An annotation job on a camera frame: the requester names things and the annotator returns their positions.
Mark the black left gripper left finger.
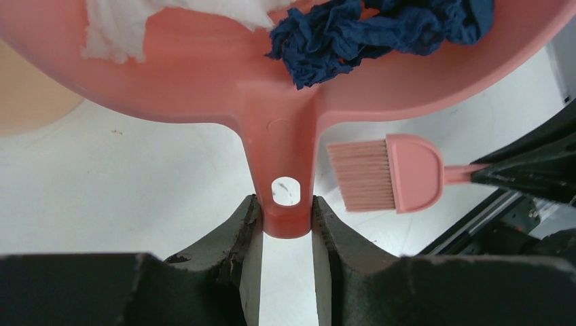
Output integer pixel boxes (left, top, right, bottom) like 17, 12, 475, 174
112, 194, 263, 325

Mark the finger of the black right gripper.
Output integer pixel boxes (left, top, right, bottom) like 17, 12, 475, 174
471, 132, 575, 205
473, 99, 575, 164

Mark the pink hand brush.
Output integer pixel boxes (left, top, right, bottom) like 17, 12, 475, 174
327, 134, 487, 213

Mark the white paper scrap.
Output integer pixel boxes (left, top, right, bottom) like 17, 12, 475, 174
82, 1, 320, 64

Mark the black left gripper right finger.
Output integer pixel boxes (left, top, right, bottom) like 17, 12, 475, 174
311, 196, 446, 325

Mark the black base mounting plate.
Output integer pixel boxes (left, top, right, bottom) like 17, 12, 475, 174
416, 189, 576, 259

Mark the pink plastic dustpan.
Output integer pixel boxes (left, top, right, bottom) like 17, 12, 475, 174
1, 1, 575, 238

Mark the orange plastic bucket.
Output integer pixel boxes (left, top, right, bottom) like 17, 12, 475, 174
1, 41, 84, 137

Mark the dark blue paper scrap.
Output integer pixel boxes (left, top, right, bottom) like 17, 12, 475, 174
266, 0, 495, 89

